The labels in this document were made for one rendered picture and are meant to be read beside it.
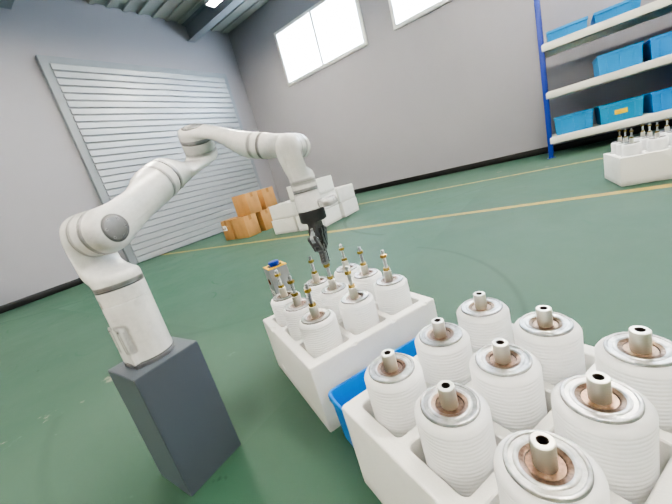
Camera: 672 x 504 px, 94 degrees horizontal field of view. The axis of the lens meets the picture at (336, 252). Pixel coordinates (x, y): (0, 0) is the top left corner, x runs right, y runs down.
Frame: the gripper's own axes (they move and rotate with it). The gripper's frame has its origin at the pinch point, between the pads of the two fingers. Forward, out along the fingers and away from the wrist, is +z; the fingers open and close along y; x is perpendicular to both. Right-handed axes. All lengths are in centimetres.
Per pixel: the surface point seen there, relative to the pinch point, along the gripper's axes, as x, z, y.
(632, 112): 276, 4, -357
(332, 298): 0.5, 11.2, 4.8
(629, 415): 45, 10, 52
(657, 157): 171, 21, -149
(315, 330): -0.1, 11.4, 21.3
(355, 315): 8.1, 12.9, 13.6
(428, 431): 24, 11, 52
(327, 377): 1.0, 21.5, 25.3
